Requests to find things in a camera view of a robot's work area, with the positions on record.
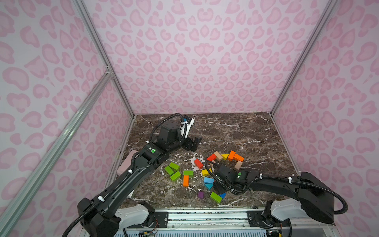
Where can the green block centre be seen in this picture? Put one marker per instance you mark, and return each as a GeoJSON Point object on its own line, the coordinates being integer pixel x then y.
{"type": "Point", "coordinates": [189, 173]}

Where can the red block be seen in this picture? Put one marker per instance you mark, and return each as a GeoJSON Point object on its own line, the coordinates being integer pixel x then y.
{"type": "Point", "coordinates": [212, 157]}
{"type": "Point", "coordinates": [199, 164]}

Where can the green block lower left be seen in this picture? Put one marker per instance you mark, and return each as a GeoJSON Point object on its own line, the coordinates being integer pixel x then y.
{"type": "Point", "coordinates": [175, 176]}

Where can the tan block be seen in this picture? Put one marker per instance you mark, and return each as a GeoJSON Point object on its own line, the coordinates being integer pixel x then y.
{"type": "Point", "coordinates": [238, 165]}
{"type": "Point", "coordinates": [219, 157]}

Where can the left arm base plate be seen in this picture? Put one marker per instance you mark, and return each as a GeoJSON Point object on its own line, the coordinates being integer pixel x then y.
{"type": "Point", "coordinates": [159, 219]}

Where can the corner frame post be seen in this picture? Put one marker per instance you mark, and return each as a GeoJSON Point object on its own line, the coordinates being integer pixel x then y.
{"type": "Point", "coordinates": [319, 27]}
{"type": "Point", "coordinates": [89, 25]}

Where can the yellow triangle block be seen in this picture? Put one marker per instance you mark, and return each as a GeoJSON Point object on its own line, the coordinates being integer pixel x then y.
{"type": "Point", "coordinates": [225, 156]}

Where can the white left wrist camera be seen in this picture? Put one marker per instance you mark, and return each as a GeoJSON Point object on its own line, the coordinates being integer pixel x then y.
{"type": "Point", "coordinates": [186, 125]}

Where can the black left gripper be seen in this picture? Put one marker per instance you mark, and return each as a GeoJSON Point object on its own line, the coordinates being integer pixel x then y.
{"type": "Point", "coordinates": [189, 142]}

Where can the left corner frame post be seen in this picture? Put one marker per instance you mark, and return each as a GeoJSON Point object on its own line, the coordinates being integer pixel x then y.
{"type": "Point", "coordinates": [89, 25]}

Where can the green block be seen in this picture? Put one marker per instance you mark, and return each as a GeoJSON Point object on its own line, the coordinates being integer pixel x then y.
{"type": "Point", "coordinates": [169, 170]}
{"type": "Point", "coordinates": [189, 173]}
{"type": "Point", "coordinates": [215, 197]}
{"type": "Point", "coordinates": [175, 176]}
{"type": "Point", "coordinates": [174, 167]}

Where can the purple small block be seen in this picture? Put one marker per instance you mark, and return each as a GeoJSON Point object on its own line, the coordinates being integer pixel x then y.
{"type": "Point", "coordinates": [200, 195]}

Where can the green block bottom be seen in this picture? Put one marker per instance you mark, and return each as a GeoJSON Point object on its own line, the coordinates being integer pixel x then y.
{"type": "Point", "coordinates": [215, 197]}

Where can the teal triangle block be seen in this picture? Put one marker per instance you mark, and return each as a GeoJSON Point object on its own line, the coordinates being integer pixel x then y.
{"type": "Point", "coordinates": [208, 186]}

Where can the yellow rectangular block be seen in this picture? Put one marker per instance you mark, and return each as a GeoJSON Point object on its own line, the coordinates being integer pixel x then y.
{"type": "Point", "coordinates": [206, 173]}

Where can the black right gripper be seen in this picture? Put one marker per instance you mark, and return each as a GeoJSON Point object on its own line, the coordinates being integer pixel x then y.
{"type": "Point", "coordinates": [219, 170]}

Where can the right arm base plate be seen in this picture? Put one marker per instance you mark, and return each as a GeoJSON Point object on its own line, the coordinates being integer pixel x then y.
{"type": "Point", "coordinates": [261, 219]}

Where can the aluminium diagonal frame bar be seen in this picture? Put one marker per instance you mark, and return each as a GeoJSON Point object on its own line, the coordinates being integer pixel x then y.
{"type": "Point", "coordinates": [27, 192]}

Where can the green block upper left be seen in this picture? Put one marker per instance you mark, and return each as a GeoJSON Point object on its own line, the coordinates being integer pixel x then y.
{"type": "Point", "coordinates": [174, 167]}

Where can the light blue block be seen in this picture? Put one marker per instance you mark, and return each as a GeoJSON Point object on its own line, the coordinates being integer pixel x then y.
{"type": "Point", "coordinates": [208, 180]}

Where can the green block far left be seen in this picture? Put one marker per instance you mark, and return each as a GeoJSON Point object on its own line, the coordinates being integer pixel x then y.
{"type": "Point", "coordinates": [169, 170]}

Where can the aluminium front rail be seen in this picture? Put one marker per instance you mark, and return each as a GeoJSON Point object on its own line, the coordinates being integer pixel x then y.
{"type": "Point", "coordinates": [226, 222]}

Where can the right corner frame post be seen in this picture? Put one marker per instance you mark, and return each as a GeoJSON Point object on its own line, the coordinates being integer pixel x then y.
{"type": "Point", "coordinates": [319, 27]}

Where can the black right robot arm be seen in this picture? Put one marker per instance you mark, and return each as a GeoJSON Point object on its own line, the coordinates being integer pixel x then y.
{"type": "Point", "coordinates": [313, 197]}

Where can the orange block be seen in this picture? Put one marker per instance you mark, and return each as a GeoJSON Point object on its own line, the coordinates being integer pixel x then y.
{"type": "Point", "coordinates": [231, 156]}
{"type": "Point", "coordinates": [238, 158]}
{"type": "Point", "coordinates": [185, 181]}

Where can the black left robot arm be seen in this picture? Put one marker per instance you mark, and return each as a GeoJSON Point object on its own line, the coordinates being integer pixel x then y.
{"type": "Point", "coordinates": [98, 215]}

